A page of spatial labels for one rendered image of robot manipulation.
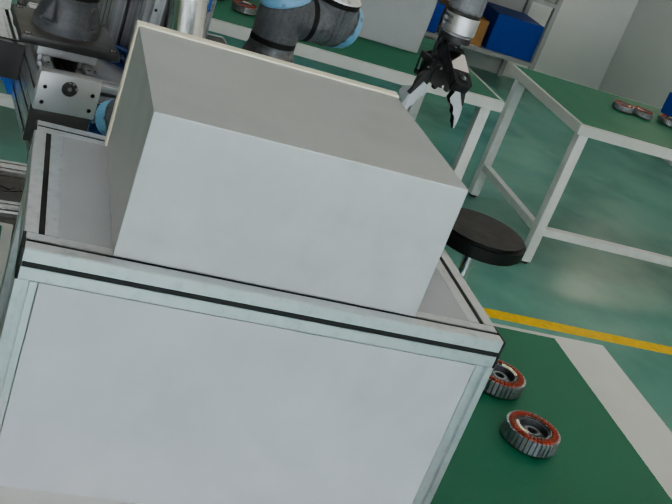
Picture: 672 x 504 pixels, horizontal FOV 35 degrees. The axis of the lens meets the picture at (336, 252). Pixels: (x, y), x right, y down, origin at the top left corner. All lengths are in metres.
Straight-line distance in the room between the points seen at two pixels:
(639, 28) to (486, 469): 7.86
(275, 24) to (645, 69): 6.93
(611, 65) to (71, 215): 8.55
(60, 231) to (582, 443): 1.20
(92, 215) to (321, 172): 0.33
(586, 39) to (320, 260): 8.31
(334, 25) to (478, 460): 1.20
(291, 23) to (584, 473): 1.26
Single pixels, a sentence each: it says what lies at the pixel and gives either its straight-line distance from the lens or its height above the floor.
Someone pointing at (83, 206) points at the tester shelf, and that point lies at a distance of 1.48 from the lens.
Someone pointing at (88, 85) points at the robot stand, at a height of 0.98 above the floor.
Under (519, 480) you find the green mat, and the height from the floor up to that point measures 0.75.
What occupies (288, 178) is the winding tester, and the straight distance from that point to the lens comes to 1.34.
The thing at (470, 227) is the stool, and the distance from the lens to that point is 3.65.
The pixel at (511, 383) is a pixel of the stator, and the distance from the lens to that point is 2.19.
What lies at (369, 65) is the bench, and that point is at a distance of 4.53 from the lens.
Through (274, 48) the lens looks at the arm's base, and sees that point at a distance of 2.61.
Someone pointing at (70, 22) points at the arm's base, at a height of 1.07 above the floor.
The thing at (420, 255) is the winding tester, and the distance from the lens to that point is 1.44.
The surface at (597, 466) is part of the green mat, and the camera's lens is 2.14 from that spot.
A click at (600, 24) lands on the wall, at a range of 9.65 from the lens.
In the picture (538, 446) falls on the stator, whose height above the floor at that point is 0.78.
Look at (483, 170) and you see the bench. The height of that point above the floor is 0.17.
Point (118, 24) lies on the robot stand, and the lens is 2.70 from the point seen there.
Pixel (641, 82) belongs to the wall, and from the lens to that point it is 9.31.
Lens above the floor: 1.73
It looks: 23 degrees down
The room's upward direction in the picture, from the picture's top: 21 degrees clockwise
